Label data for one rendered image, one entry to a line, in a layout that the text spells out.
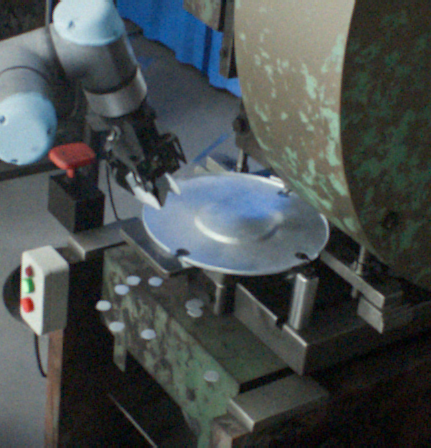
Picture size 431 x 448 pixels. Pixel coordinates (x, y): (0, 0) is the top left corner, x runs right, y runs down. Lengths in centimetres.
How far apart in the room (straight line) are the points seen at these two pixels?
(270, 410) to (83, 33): 62
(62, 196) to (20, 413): 74
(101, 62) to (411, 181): 41
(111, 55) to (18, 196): 197
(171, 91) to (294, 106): 282
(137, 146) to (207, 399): 49
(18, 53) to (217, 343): 61
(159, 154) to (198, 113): 235
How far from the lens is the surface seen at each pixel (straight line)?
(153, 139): 160
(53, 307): 209
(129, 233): 186
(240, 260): 183
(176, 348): 194
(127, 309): 205
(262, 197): 199
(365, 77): 122
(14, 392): 277
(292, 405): 180
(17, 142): 138
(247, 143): 187
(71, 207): 209
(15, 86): 141
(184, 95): 408
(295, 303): 182
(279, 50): 127
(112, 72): 152
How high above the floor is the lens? 178
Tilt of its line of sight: 31 degrees down
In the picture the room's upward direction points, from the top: 7 degrees clockwise
